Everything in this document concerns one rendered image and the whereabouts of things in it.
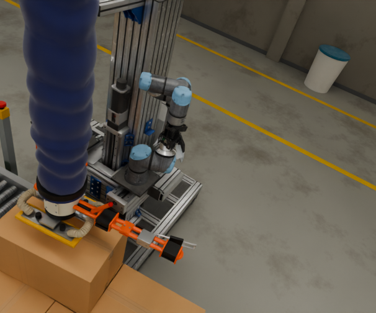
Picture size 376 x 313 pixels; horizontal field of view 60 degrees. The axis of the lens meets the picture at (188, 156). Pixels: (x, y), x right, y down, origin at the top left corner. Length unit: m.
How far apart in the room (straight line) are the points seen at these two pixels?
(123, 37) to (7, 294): 1.55
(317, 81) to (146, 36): 5.20
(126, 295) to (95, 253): 0.45
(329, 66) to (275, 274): 4.28
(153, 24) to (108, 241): 1.15
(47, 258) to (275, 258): 2.19
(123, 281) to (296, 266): 1.80
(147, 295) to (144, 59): 1.39
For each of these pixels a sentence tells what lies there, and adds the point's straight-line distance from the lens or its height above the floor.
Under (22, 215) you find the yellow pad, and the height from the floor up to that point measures 1.08.
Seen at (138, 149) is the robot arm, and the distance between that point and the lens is 1.91.
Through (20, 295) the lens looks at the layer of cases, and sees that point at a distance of 2.20.
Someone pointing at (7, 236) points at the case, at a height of 0.94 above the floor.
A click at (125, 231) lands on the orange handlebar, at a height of 1.20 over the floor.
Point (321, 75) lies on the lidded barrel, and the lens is 6.62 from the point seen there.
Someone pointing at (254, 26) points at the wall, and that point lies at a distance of 7.47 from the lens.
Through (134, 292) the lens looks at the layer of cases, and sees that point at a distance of 2.19.
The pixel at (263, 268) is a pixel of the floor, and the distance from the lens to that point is 3.24.
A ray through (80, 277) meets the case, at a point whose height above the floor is 0.94.
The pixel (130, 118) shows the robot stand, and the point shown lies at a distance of 2.03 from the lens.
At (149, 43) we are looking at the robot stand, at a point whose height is 1.82.
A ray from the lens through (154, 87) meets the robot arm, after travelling 1.39.
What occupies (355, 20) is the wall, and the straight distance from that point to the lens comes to 7.08.
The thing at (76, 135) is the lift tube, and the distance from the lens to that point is 1.33.
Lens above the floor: 2.51
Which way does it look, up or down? 40 degrees down
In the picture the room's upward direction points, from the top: 18 degrees clockwise
